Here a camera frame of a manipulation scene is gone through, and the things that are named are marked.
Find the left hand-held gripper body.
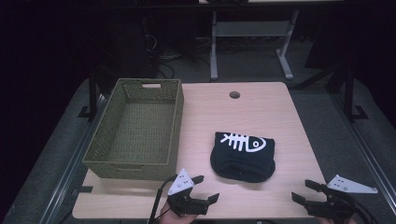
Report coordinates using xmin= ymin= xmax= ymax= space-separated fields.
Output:
xmin=166 ymin=168 xmax=210 ymax=217

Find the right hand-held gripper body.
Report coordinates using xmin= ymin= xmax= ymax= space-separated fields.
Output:
xmin=306 ymin=174 xmax=379 ymax=220

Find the black fishbone-print shirt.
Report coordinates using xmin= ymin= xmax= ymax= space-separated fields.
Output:
xmin=209 ymin=131 xmax=276 ymax=184

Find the green woven basket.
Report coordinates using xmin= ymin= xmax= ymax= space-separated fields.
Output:
xmin=82 ymin=77 xmax=185 ymax=181

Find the person's right hand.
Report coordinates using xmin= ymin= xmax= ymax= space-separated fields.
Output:
xmin=317 ymin=217 xmax=359 ymax=224

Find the person's left hand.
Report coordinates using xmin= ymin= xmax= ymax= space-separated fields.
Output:
xmin=158 ymin=203 xmax=199 ymax=224

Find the black metal stand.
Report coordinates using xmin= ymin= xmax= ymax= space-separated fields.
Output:
xmin=340 ymin=62 xmax=370 ymax=123
xmin=78 ymin=66 xmax=104 ymax=120

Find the black cable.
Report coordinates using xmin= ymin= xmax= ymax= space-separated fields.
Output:
xmin=349 ymin=199 xmax=379 ymax=224
xmin=148 ymin=175 xmax=178 ymax=224

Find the aluminium rail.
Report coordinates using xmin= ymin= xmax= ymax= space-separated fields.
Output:
xmin=331 ymin=92 xmax=396 ymax=208
xmin=38 ymin=92 xmax=110 ymax=224

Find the bundle of floor cables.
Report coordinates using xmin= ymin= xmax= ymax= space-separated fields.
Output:
xmin=141 ymin=31 xmax=216 ymax=80

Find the grey metal desk frame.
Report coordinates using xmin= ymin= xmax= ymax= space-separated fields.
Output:
xmin=209 ymin=9 xmax=300 ymax=82

